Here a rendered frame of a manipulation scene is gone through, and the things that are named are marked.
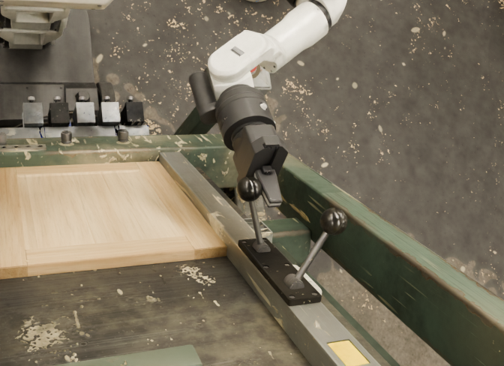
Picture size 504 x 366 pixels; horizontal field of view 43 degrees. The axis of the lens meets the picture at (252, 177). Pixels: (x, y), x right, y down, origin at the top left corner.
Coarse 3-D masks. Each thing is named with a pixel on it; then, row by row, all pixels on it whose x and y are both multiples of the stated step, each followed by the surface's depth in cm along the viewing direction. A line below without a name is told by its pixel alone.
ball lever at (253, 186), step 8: (248, 176) 94; (240, 184) 94; (248, 184) 93; (256, 184) 93; (240, 192) 93; (248, 192) 93; (256, 192) 93; (248, 200) 94; (256, 216) 96; (256, 224) 97; (256, 232) 97; (256, 240) 98; (256, 248) 98; (264, 248) 98
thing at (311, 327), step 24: (168, 168) 141; (192, 168) 138; (192, 192) 124; (216, 192) 125; (216, 216) 113; (240, 216) 114; (240, 264) 101; (264, 288) 92; (288, 312) 84; (312, 312) 83; (312, 336) 78; (336, 336) 78; (312, 360) 78; (336, 360) 73
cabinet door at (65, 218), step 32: (0, 192) 122; (32, 192) 124; (64, 192) 126; (96, 192) 127; (128, 192) 128; (160, 192) 129; (0, 224) 108; (32, 224) 110; (64, 224) 111; (96, 224) 112; (128, 224) 113; (160, 224) 114; (192, 224) 114; (0, 256) 97; (32, 256) 97; (64, 256) 98; (96, 256) 99; (128, 256) 100; (160, 256) 102; (192, 256) 104
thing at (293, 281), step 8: (328, 208) 87; (336, 208) 87; (328, 216) 86; (336, 216) 86; (344, 216) 86; (320, 224) 87; (328, 224) 86; (336, 224) 86; (344, 224) 86; (328, 232) 87; (336, 232) 86; (320, 240) 87; (312, 248) 88; (320, 248) 88; (312, 256) 87; (304, 264) 88; (304, 272) 88; (288, 280) 88; (296, 280) 87; (296, 288) 87
